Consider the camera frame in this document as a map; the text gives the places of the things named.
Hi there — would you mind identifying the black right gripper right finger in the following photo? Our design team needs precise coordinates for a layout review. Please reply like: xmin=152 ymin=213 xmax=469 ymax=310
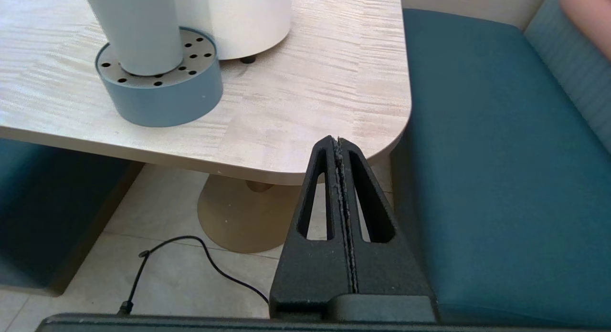
xmin=338 ymin=137 xmax=433 ymax=297

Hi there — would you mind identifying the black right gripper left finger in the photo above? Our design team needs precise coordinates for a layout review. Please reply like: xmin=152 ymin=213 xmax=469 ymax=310
xmin=270 ymin=135 xmax=357 ymax=319

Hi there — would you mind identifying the grey plastic cup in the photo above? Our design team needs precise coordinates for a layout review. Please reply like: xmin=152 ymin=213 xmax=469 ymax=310
xmin=81 ymin=0 xmax=185 ymax=77

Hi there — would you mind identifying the empty blue bench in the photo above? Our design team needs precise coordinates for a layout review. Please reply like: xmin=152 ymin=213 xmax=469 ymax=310
xmin=389 ymin=0 xmax=611 ymax=325

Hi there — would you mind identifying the large blue-grey perforated drip tray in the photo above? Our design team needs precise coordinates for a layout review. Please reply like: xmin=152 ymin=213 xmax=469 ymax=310
xmin=95 ymin=27 xmax=224 ymax=128

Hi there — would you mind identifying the large dispenser with dark tea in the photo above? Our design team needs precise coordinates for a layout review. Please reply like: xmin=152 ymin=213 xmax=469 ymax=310
xmin=174 ymin=0 xmax=293 ymax=64

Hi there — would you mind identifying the blue bench with snack packet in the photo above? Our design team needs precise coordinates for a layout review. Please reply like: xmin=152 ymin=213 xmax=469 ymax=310
xmin=0 ymin=139 xmax=144 ymax=295

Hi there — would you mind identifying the short pink bolster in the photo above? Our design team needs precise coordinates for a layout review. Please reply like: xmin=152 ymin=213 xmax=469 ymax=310
xmin=558 ymin=0 xmax=611 ymax=62

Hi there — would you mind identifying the tan table pedestal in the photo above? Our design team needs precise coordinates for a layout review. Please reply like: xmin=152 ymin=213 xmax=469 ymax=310
xmin=197 ymin=174 xmax=306 ymax=254

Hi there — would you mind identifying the black floor cable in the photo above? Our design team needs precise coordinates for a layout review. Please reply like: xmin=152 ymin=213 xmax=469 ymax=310
xmin=117 ymin=235 xmax=270 ymax=316

